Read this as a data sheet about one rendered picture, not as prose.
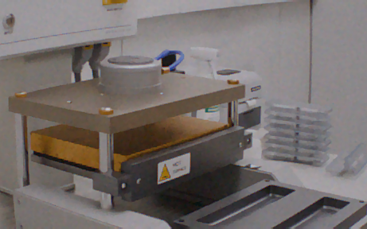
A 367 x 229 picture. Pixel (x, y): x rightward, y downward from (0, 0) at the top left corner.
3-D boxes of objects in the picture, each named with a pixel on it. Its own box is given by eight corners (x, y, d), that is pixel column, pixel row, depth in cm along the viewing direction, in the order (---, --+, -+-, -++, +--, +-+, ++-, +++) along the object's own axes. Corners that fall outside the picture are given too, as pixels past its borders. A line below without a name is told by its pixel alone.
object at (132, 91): (-18, 156, 99) (-21, 63, 96) (130, 117, 122) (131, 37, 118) (111, 196, 84) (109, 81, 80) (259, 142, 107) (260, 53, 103)
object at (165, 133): (30, 161, 97) (28, 90, 95) (140, 130, 113) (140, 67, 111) (128, 189, 86) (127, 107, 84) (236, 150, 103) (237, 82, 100)
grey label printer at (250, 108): (152, 131, 204) (153, 69, 200) (193, 118, 220) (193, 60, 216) (231, 146, 190) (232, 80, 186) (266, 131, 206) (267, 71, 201)
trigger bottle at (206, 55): (180, 145, 190) (181, 48, 184) (197, 139, 197) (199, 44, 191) (209, 151, 186) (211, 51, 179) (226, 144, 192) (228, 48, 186)
